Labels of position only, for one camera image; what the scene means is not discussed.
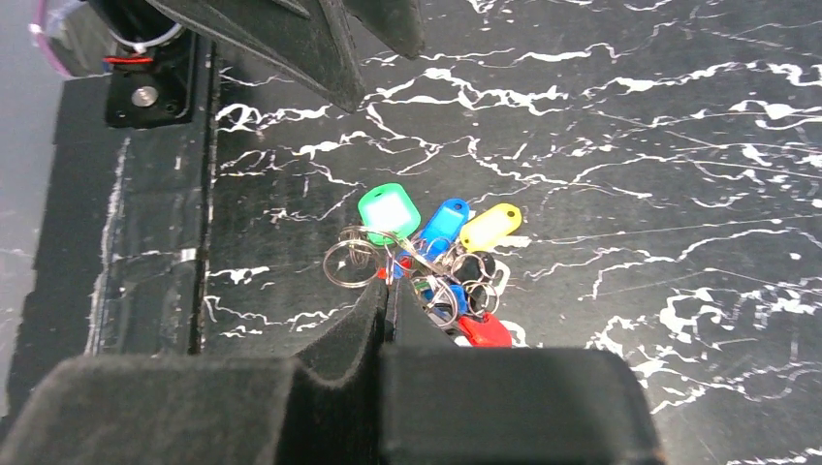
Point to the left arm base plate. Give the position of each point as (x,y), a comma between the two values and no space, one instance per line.
(151,66)

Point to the keyring with coloured tags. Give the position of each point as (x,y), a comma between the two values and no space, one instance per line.
(446,260)

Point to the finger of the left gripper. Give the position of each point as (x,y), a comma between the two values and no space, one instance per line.
(398,24)
(309,41)

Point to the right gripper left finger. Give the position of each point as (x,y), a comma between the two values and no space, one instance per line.
(318,406)

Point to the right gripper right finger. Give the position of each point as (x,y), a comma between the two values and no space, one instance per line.
(441,403)

